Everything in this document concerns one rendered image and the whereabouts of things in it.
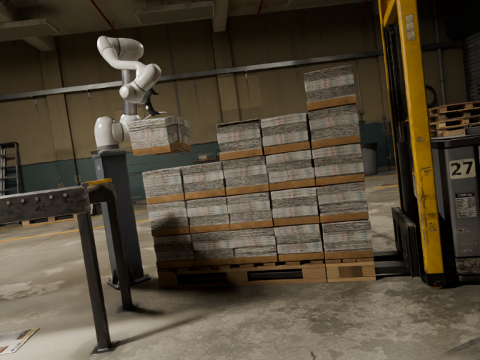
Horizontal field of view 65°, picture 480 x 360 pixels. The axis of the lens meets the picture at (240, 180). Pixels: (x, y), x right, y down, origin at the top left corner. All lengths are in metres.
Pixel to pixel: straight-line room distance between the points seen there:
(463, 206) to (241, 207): 1.24
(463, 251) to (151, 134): 1.98
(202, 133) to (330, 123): 7.04
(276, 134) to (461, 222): 1.12
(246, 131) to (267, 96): 7.02
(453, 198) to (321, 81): 0.97
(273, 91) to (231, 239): 7.21
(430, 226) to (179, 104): 7.73
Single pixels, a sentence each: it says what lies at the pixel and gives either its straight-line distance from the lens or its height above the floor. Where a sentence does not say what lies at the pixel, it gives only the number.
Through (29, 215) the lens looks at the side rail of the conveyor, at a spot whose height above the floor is 0.70.
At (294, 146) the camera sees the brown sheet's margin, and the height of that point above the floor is 0.86.
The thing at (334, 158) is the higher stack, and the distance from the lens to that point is 2.32.
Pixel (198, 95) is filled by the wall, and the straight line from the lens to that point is 9.30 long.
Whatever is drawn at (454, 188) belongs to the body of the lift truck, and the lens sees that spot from 2.25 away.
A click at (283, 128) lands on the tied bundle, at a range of 2.35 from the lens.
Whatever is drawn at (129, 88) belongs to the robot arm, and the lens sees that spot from 2.45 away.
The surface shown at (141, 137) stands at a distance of 2.65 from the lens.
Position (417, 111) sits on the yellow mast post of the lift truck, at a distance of 2.17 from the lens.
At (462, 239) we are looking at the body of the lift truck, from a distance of 2.31.
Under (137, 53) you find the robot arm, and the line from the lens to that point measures 2.99.
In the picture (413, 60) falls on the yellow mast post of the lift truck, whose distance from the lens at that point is 2.20.
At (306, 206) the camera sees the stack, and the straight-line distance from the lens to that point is 2.35.
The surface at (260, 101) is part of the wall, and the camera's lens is 9.34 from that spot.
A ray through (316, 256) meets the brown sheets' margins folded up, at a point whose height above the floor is 0.17.
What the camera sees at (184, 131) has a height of 1.08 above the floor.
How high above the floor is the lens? 0.84
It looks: 4 degrees down
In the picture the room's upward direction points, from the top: 8 degrees counter-clockwise
